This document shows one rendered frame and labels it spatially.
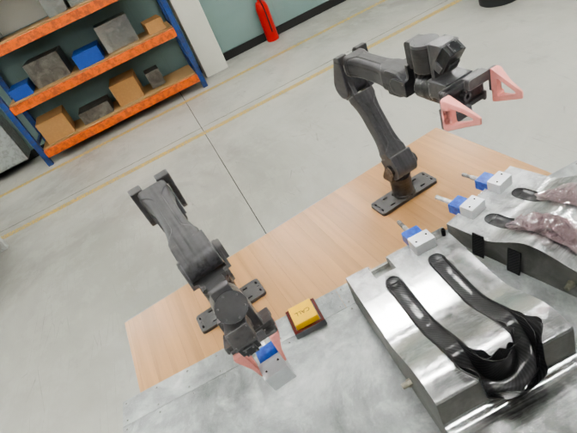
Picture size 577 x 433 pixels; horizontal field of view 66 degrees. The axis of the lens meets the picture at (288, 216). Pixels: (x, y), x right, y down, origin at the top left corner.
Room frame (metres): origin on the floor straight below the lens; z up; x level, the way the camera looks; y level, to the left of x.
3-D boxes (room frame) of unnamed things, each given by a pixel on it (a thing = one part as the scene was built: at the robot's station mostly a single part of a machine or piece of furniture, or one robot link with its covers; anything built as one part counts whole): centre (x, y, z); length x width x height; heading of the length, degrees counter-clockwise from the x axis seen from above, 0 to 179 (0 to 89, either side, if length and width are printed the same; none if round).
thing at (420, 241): (0.77, -0.25, 0.89); 0.13 x 0.05 x 0.05; 4
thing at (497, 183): (0.87, -0.50, 0.86); 0.13 x 0.05 x 0.05; 21
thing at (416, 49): (0.86, -0.38, 1.24); 0.12 x 0.09 x 0.12; 12
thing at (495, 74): (0.70, -0.45, 1.20); 0.09 x 0.07 x 0.07; 12
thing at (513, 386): (0.51, -0.22, 0.92); 0.35 x 0.16 x 0.09; 4
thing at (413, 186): (1.03, -0.34, 0.84); 0.20 x 0.07 x 0.08; 102
